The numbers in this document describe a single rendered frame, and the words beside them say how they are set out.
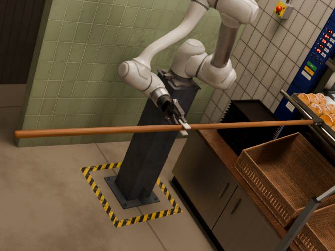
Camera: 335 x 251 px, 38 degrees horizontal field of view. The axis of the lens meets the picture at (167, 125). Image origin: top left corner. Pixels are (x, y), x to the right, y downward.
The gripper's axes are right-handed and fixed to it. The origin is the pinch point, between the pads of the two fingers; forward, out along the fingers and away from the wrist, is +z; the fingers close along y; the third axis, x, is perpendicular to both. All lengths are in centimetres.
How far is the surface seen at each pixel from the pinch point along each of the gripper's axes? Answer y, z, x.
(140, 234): 120, -28, -35
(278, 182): 61, -9, -113
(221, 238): 106, -3, -82
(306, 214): 34, 38, -76
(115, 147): 120, -116, -55
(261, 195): 59, 2, -87
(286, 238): 55, 37, -76
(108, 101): 78, -123, -38
